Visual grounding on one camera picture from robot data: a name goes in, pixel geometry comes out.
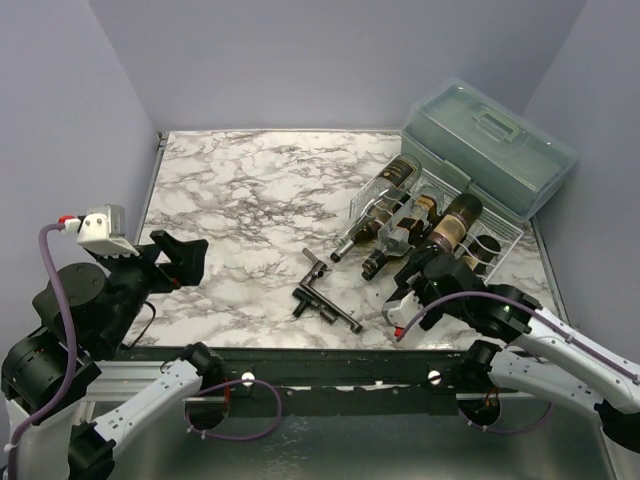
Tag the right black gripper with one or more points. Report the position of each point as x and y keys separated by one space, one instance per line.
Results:
x=420 y=273

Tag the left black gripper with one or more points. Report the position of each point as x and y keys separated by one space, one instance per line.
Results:
x=187 y=265

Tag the clear bottle gold cap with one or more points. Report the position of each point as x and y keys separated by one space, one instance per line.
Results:
x=409 y=222

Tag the green wine bottle front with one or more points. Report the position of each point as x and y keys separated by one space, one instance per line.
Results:
x=375 y=262

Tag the brown wine bottle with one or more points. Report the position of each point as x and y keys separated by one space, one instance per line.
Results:
x=363 y=230

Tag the green wine bottle back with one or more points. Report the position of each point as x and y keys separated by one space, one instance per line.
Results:
x=455 y=222

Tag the green wine bottle silver neck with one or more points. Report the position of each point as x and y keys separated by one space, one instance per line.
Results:
x=480 y=253

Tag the clear glass bottle tall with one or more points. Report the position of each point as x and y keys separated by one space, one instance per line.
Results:
x=388 y=189

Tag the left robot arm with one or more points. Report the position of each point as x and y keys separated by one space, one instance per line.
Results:
x=97 y=287

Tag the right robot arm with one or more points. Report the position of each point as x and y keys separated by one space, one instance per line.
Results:
x=525 y=346

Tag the dark metal faucet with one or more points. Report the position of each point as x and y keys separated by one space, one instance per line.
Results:
x=308 y=297

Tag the green plastic toolbox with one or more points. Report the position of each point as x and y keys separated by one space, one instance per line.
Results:
x=475 y=144

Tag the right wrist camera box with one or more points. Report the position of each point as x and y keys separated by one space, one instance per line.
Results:
x=398 y=313

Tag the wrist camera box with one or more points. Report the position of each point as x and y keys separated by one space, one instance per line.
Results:
x=398 y=313
x=102 y=233

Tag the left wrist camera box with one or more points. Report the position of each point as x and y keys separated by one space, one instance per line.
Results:
x=102 y=233

